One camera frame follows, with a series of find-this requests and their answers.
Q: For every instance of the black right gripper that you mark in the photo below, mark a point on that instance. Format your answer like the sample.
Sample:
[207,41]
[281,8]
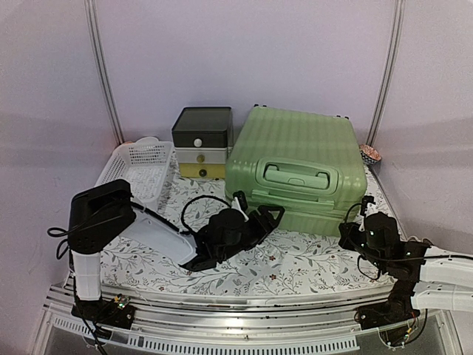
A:
[347,240]

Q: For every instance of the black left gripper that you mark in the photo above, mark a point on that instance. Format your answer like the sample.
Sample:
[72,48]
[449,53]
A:
[266,218]

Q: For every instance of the green hard-shell suitcase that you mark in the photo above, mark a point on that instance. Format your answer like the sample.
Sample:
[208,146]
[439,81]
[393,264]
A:
[308,163]

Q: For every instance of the drawer cabinet with dark top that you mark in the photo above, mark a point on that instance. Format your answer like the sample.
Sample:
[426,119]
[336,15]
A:
[203,137]

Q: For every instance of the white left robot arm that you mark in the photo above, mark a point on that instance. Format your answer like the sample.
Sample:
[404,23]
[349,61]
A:
[104,213]

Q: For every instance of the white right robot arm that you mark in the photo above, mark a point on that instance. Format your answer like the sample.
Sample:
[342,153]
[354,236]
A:
[426,277]

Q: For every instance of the floral white tablecloth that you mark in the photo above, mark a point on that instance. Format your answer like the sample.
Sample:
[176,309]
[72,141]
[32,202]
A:
[287,263]

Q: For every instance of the small patterned bowl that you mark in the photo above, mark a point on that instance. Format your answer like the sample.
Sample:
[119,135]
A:
[370,156]

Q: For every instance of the white plastic mesh basket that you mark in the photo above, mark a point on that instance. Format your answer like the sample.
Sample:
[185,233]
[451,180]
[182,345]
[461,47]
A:
[145,165]

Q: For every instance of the aluminium front rail frame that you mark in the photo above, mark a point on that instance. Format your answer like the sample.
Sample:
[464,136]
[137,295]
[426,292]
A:
[168,323]

